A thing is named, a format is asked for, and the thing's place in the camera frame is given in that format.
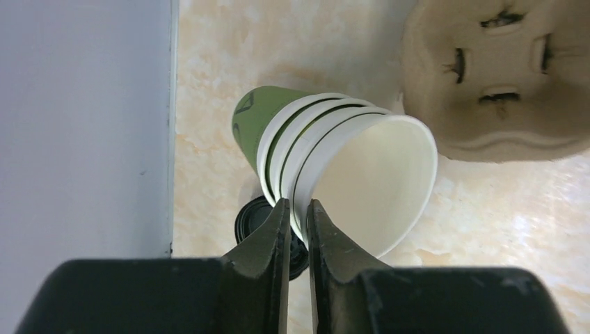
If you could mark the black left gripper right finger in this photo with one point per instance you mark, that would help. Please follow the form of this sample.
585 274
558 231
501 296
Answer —
354 292

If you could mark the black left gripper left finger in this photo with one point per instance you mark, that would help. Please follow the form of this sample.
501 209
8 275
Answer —
243 291

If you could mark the stack of green paper cups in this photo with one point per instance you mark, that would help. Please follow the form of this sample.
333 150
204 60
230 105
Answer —
372 169

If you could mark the stack of black lids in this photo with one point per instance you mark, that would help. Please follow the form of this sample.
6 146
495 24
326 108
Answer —
252 215

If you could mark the brown cardboard cup carrier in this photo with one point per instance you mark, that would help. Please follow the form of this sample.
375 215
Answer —
499 81

